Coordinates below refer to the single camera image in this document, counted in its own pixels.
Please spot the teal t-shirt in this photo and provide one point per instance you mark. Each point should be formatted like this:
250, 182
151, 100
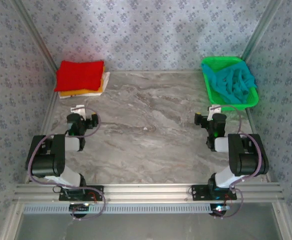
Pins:
231, 85

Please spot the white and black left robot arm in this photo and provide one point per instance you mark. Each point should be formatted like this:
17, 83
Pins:
46, 160

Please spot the orange folded t-shirt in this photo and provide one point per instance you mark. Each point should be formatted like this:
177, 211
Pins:
71, 93

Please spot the white folded t-shirt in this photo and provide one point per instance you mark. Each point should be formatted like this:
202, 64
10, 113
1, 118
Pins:
106, 78

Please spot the red folded t-shirt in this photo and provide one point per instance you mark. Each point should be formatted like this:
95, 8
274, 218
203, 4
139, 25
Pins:
79, 75

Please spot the green plastic basket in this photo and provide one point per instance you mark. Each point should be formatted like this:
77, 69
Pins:
220, 61

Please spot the black controller board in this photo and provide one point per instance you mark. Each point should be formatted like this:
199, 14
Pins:
79, 208
219, 210

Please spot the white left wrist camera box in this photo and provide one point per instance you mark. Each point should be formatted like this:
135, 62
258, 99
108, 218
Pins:
77, 109

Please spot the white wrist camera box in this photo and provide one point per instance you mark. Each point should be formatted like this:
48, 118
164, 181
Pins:
213, 110
77, 109

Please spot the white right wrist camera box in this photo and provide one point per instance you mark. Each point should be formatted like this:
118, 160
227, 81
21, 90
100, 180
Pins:
213, 110

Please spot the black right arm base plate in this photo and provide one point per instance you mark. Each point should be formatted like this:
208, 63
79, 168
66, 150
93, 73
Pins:
200, 193

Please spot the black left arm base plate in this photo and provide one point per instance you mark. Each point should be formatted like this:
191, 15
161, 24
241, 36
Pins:
95, 197

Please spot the aluminium mounting rail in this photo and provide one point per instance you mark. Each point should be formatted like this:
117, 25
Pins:
145, 192

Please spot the aluminium frame post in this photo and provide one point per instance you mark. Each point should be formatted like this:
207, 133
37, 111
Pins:
260, 30
37, 35
12, 222
283, 222

